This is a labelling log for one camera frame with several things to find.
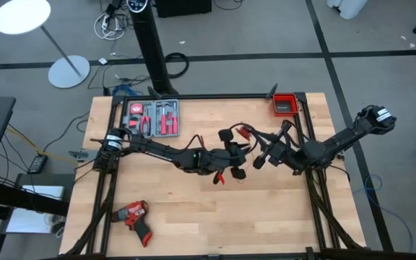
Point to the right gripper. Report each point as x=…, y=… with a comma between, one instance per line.
x=278, y=151

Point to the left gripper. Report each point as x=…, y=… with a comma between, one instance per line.
x=231, y=157

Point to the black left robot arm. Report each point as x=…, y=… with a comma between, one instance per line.
x=157, y=148

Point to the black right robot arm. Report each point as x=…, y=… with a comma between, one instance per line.
x=338, y=141

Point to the small red plastic bin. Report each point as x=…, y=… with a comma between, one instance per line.
x=274, y=104

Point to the grey tool kit case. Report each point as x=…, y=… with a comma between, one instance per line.
x=152, y=108

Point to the red tape measure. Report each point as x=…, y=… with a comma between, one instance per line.
x=136, y=108

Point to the black tower fan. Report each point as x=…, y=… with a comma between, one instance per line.
x=150, y=43

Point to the black box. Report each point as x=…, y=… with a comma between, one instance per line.
x=182, y=7

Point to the white plastic container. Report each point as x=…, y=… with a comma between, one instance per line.
x=349, y=7

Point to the small white adapter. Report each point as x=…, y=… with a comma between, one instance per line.
x=102, y=60

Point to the black side stand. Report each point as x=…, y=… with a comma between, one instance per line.
x=45, y=179

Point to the white flat box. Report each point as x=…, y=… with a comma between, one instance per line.
x=43, y=191

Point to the black power adapter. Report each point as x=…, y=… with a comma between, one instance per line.
x=38, y=164

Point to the white round side table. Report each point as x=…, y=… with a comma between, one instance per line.
x=22, y=16

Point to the black aluminium rig frame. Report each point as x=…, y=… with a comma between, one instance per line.
x=211, y=96

